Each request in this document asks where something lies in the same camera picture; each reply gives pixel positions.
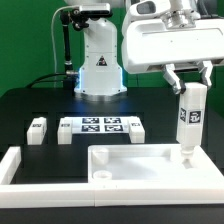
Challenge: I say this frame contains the mounted grey camera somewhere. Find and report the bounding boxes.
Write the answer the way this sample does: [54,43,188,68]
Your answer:
[79,3,111,17]

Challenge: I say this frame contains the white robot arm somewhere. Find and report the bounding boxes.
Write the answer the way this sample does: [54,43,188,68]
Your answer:
[64,0,224,98]

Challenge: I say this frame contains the black cable on table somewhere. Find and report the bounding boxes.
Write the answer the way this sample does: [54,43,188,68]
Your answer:
[25,72,69,89]

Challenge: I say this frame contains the white camera cable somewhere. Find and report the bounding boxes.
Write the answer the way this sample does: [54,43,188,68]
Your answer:
[50,5,73,89]

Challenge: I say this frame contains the white desk tabletop tray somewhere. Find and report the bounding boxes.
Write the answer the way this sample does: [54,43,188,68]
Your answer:
[88,144,224,189]

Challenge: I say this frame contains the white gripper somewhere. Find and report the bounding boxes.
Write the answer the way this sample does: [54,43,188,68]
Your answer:
[122,19,224,95]

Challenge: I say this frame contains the white U-shaped obstacle frame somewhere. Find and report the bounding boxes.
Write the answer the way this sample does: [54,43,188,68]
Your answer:
[0,147,224,208]

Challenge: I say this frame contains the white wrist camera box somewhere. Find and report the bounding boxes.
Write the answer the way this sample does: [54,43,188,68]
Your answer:
[128,0,171,16]

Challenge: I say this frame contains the fiducial marker sheet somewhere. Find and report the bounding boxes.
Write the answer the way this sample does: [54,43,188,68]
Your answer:
[72,117,129,134]

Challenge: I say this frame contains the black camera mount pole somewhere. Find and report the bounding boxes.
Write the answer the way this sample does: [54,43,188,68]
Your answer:
[60,10,75,91]

